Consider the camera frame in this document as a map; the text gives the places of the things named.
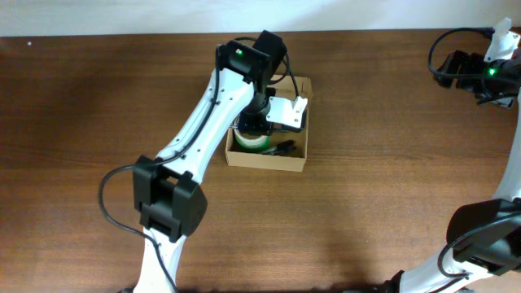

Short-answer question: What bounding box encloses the left black cable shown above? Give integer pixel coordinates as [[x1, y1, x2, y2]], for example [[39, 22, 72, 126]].
[[97, 36, 302, 293]]

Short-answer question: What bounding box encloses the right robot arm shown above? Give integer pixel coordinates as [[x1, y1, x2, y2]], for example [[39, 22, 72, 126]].
[[372, 50, 520, 293]]

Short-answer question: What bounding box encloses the blue gel pen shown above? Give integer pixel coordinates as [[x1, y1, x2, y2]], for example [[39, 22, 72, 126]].
[[269, 146, 296, 155]]

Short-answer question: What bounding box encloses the cardboard box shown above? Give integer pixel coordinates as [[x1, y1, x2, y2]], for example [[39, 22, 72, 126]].
[[225, 77, 313, 172]]

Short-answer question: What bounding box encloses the black and white permanent marker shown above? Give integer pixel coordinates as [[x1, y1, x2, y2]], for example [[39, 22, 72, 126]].
[[260, 140, 296, 155]]

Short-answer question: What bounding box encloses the black cable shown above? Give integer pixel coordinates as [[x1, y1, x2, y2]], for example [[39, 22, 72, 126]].
[[97, 36, 302, 293], [427, 26, 521, 107]]

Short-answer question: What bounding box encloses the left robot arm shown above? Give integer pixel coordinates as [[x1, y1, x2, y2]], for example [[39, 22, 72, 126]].
[[129, 31, 301, 292]]

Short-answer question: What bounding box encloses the right black cable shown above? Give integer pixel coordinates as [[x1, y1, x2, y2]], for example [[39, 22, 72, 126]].
[[427, 26, 521, 107]]

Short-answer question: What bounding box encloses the cream masking tape roll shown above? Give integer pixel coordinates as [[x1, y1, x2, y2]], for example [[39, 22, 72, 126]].
[[233, 117, 269, 151]]

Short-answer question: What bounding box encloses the green tape roll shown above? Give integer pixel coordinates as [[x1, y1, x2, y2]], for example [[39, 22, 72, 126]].
[[235, 136, 270, 153]]

